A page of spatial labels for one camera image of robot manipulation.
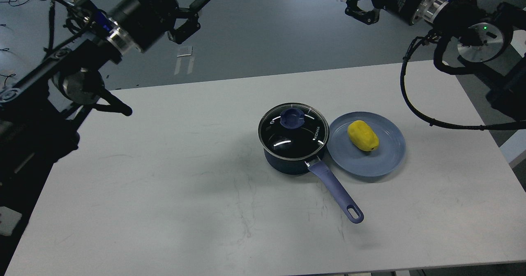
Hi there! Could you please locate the dark blue saucepan purple handle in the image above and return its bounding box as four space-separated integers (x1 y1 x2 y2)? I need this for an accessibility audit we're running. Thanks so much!
261 140 364 224

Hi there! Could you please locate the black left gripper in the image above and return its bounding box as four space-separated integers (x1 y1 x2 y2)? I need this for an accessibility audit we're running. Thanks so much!
109 0 210 53

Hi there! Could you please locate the yellow potato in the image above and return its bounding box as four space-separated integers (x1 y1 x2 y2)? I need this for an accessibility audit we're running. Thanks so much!
347 120 380 152

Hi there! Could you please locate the glass lid blue knob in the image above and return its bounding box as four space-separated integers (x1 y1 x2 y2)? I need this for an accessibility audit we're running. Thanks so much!
258 103 330 160

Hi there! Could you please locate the blue plate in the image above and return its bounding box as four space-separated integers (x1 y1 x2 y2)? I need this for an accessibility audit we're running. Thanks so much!
327 111 406 178

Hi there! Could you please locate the black cable on floor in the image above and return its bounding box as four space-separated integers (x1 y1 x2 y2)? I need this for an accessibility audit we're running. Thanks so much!
0 46 17 88

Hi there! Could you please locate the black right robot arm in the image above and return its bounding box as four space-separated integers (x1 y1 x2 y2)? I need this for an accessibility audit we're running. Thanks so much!
344 0 526 130

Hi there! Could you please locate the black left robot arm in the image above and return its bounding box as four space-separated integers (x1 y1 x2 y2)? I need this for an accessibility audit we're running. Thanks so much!
1 0 210 225

